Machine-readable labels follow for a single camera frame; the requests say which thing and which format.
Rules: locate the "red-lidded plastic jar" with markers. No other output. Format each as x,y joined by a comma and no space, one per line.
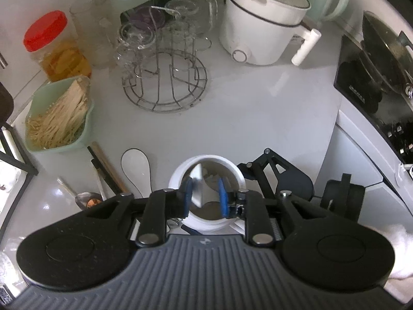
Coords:
45,32

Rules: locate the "white electric cooking pot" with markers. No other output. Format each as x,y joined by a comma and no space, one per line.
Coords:
258,35

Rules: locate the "green plastic basket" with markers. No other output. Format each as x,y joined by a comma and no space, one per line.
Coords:
80,139

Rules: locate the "bundle of bamboo sticks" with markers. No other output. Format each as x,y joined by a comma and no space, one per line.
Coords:
61,116

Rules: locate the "metal wok with lid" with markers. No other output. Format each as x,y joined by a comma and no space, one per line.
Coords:
380,48

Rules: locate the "cluster of inverted glasses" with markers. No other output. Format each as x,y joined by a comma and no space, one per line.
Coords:
135,38

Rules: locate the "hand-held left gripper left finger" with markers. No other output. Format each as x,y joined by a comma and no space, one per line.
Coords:
187,197

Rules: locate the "white ceramic spoon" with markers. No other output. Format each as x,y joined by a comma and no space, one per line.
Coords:
135,168

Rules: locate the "black induction cooktop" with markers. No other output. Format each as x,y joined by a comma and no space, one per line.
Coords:
355,77

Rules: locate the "person's right hand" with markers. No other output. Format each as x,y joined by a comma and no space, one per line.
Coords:
405,252

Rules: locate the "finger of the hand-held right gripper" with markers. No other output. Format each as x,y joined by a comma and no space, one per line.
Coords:
258,169

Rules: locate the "metal spoon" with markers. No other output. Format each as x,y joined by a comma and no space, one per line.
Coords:
197,184
88,200

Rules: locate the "black metal rack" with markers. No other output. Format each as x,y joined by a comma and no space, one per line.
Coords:
6,103

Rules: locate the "wooden chopstick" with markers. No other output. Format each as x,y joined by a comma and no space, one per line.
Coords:
108,164

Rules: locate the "clear glass container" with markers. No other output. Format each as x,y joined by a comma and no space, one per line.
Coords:
90,32

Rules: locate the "purple glass cup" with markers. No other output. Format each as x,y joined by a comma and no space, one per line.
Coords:
146,17

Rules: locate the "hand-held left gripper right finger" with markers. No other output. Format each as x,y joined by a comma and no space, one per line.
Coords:
222,197

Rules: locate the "white ceramic utensil jar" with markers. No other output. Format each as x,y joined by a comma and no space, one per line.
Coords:
179,171

